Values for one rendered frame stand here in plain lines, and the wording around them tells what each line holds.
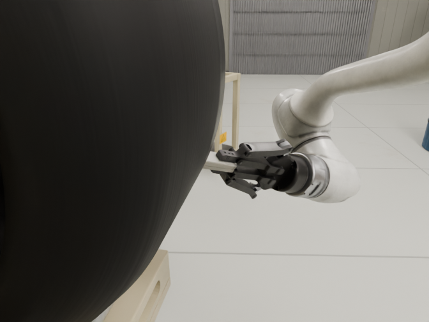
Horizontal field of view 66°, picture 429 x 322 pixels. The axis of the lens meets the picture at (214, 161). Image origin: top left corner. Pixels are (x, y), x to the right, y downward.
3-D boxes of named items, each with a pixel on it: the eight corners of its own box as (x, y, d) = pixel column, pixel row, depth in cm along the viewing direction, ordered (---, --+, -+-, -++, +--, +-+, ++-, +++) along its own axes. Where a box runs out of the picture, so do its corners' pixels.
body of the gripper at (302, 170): (318, 170, 60) (287, 164, 54) (291, 202, 64) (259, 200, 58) (294, 145, 65) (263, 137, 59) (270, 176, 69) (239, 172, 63)
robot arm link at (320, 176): (309, 207, 67) (292, 206, 64) (284, 177, 73) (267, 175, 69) (338, 175, 63) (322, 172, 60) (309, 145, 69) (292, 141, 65)
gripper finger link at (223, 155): (242, 164, 54) (252, 150, 53) (219, 160, 51) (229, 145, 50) (238, 158, 55) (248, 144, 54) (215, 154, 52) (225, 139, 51)
